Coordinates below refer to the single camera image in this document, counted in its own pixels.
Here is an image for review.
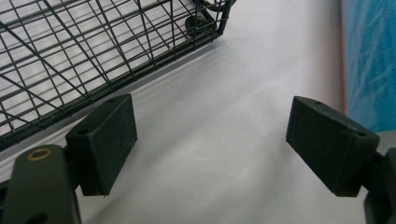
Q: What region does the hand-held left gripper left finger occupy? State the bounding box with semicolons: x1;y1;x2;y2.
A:
0;93;138;224

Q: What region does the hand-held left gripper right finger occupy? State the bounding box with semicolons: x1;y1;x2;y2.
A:
285;95;396;224

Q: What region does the blue patterned cloth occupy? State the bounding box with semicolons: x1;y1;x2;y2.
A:
341;0;396;133

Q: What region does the black wire basket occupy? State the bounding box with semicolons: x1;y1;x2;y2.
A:
0;0;237;152

